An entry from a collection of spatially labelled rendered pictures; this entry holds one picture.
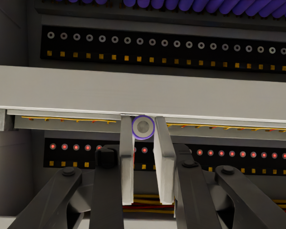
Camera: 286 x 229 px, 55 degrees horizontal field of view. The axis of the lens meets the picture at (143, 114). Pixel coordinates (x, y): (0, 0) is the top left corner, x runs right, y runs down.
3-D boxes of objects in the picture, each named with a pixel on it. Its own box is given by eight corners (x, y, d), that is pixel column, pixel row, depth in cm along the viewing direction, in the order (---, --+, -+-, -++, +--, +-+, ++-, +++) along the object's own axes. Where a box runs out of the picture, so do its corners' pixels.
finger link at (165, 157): (162, 155, 14) (176, 156, 14) (154, 115, 21) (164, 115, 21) (160, 205, 15) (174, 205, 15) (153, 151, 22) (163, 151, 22)
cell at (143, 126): (137, 143, 27) (138, 144, 20) (127, 126, 27) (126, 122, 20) (153, 133, 27) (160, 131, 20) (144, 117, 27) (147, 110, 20)
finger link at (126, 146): (133, 206, 15) (119, 206, 15) (131, 151, 22) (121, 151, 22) (133, 156, 14) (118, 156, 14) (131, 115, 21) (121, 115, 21)
